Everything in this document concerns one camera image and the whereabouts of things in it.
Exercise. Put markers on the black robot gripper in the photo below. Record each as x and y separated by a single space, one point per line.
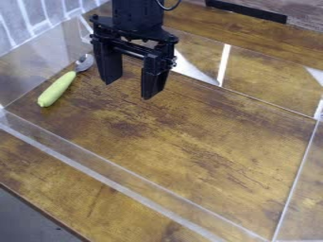
147 43

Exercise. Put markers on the green handled metal spoon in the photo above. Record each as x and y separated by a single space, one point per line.
54 92

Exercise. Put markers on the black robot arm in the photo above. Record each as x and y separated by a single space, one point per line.
141 12

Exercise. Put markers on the clear acrylic enclosure wall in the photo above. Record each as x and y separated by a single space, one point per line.
215 162

